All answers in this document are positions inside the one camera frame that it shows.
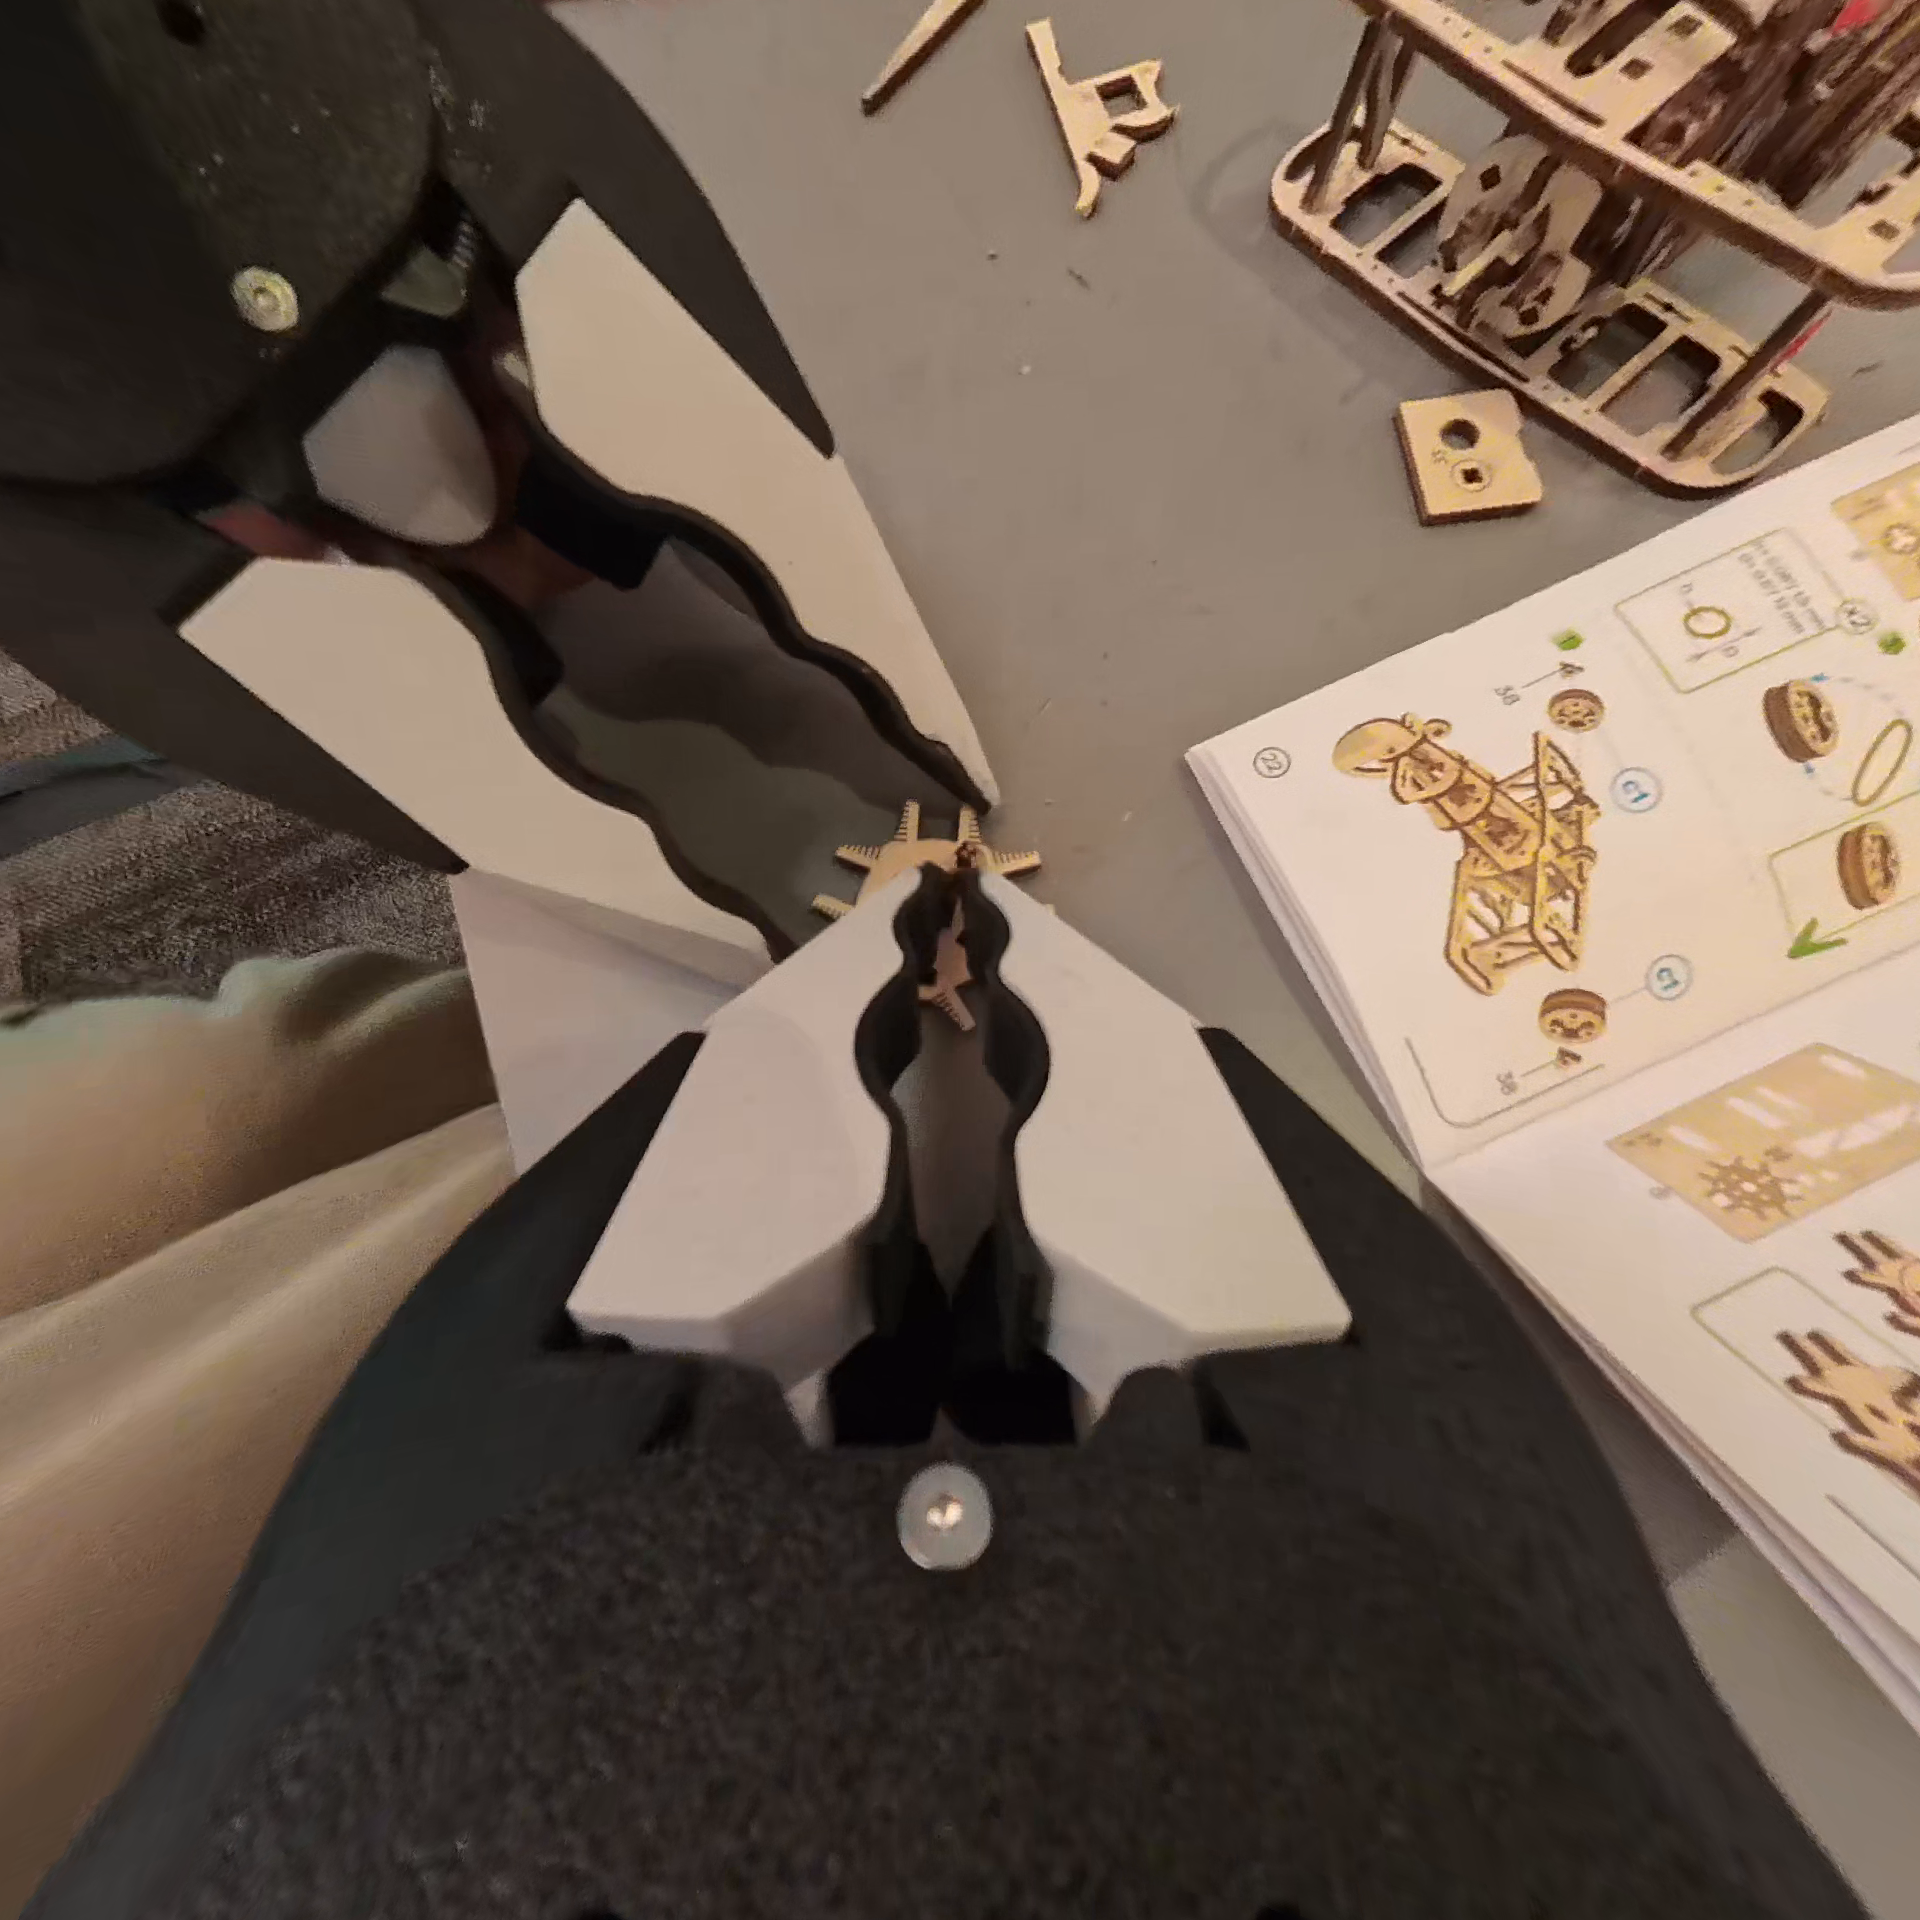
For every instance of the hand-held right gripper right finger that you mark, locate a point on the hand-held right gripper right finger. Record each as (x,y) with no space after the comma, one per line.
(1155,1186)

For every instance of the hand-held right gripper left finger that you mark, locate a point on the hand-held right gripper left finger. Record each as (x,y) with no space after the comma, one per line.
(749,1170)

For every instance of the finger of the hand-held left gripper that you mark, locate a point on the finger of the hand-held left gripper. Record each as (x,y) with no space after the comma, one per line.
(721,451)
(390,721)

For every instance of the small wooden gear piece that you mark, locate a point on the small wooden gear piece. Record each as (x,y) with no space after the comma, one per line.
(887,863)

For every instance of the grey desk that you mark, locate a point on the grey desk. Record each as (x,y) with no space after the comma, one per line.
(1126,525)

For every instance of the white instruction booklet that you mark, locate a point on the white instruction booklet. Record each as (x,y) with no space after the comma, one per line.
(1502,1200)

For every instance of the thin wooden stick piece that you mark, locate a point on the thin wooden stick piece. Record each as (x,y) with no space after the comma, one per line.
(918,57)

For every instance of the person's beige trouser leg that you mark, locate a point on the person's beige trouser leg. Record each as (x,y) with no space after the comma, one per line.
(226,1351)

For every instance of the square wooden piece with holes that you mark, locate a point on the square wooden piece with holes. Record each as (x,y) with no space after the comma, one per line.
(1505,434)

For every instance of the wooden airplane model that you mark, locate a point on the wooden airplane model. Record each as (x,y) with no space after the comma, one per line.
(1502,241)

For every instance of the wooden bracket piece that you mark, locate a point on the wooden bracket piece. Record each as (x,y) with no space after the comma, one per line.
(1071,91)

